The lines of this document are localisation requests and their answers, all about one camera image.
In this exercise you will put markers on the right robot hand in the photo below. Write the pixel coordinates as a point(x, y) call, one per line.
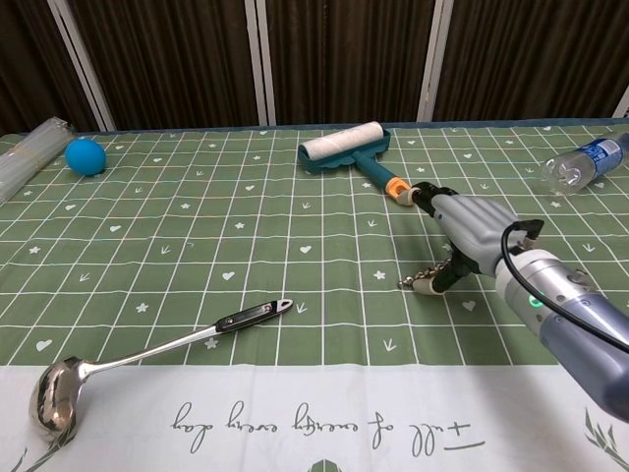
point(479, 226)

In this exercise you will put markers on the clear plastic water bottle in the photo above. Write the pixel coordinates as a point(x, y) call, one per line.
point(585, 164)

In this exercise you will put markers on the teal lint roller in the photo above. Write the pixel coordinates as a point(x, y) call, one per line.
point(344, 145)

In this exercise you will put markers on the green checked tablecloth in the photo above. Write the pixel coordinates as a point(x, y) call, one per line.
point(245, 246)

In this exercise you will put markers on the blue ball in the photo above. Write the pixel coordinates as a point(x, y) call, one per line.
point(85, 157)

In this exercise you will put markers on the bundle of clear plastic tubes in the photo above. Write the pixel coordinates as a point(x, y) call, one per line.
point(29, 152)

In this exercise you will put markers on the stainless steel ladle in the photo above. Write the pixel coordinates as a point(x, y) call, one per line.
point(54, 403)

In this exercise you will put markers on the white partition frame post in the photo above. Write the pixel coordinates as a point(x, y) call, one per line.
point(432, 61)
point(264, 61)
point(623, 103)
point(81, 64)

